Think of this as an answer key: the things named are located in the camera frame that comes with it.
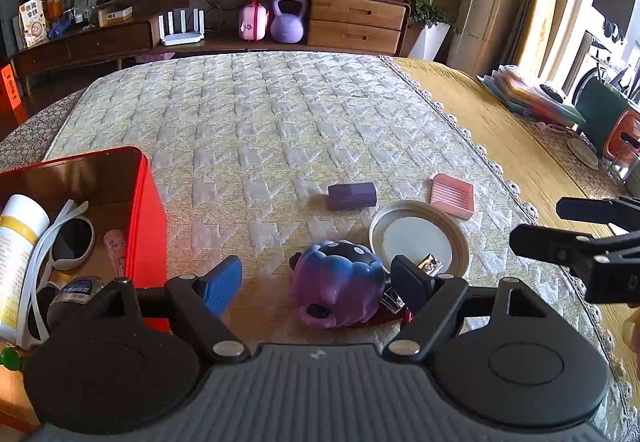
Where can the white sunglasses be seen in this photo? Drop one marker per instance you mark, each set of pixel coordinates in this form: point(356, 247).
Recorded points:
point(70, 242)

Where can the pink toy case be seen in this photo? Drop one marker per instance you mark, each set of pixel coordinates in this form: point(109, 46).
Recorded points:
point(254, 22)

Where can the teal and orange tissue box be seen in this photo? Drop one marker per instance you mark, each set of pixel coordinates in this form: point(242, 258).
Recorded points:
point(597, 112)

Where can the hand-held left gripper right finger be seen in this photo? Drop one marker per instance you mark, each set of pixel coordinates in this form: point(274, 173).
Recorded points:
point(407, 282)

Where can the metal nail clipper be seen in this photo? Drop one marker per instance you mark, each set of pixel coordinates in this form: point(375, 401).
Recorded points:
point(430, 263)

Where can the round metal tin lid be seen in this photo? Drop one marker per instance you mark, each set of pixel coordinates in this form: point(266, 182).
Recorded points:
point(410, 232)

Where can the white router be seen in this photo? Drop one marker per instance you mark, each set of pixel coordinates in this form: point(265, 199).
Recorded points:
point(181, 38)

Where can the pink tube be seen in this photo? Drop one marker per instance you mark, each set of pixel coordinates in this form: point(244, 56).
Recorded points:
point(114, 247)

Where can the purple rectangular block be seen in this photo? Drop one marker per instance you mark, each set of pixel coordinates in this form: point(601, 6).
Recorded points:
point(351, 196)

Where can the stack of folders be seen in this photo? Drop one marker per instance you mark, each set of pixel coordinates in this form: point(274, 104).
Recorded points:
point(525, 92)

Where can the red wrapper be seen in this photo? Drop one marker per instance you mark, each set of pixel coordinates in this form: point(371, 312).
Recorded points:
point(390, 317)

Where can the printed snack bag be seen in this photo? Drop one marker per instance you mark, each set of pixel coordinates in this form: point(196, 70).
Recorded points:
point(34, 22)

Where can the white and yellow bottle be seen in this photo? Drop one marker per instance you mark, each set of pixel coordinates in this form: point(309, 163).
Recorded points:
point(20, 247)

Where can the pink ribbed soap dish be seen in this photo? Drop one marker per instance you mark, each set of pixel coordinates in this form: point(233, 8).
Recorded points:
point(452, 196)

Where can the purple squishy toy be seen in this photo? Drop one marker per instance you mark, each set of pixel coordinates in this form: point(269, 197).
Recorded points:
point(335, 287)

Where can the small dark bottle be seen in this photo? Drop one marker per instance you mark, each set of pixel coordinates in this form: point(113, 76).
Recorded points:
point(75, 294)

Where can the small green cap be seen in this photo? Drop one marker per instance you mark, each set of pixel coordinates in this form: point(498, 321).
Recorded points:
point(9, 358)

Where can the wooden media cabinet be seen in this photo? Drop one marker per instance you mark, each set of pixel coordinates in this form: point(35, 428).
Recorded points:
point(350, 27)

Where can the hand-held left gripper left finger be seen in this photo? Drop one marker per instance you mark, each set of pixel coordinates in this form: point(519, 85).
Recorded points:
point(222, 284)

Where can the purple kettlebell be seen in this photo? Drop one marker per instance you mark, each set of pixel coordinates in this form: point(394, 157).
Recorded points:
point(287, 27)

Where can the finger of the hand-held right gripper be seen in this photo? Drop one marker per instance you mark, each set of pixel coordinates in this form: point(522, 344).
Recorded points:
point(545, 242)
point(590, 209)

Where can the round coaster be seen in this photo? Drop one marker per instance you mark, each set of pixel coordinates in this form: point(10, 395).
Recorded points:
point(582, 153)

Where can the red tin box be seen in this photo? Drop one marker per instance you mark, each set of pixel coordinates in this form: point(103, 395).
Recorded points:
point(150, 232)

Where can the orange paper bag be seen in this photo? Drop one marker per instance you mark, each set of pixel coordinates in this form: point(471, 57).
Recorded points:
point(9, 87)

